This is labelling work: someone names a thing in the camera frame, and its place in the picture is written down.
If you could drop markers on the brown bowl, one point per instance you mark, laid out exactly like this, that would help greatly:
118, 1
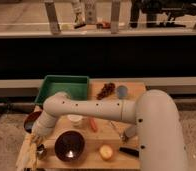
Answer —
31, 118

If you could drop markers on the blue plastic cup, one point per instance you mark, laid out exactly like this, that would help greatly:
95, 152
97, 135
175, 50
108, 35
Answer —
122, 92

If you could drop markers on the black handled tool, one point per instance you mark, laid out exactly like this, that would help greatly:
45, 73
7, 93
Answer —
129, 151

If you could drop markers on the small metal cup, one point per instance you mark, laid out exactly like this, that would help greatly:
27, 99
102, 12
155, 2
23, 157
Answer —
41, 152

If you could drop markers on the green plastic tray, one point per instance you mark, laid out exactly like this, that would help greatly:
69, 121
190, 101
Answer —
75, 86

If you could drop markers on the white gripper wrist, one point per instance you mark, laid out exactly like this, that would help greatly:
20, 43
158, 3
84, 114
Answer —
44, 125

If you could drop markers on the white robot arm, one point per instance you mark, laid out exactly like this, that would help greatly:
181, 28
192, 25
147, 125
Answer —
161, 140

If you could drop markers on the grey sponge block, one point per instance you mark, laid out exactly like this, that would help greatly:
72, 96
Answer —
130, 132

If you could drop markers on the white plastic cup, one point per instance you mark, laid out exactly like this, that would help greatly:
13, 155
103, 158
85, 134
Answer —
76, 120

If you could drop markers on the metal spoon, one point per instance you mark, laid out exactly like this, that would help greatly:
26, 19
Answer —
121, 135

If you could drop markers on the wooden table board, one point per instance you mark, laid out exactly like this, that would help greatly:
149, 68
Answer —
90, 158

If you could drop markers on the dark grape bunch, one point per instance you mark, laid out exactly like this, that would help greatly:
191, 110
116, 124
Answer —
107, 90

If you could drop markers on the pale yellow banana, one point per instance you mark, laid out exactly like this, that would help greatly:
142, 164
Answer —
31, 154

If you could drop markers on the red chili pepper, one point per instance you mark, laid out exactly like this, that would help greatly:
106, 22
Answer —
93, 125

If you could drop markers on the purple bowl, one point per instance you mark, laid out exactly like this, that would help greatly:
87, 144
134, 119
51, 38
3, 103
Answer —
69, 146

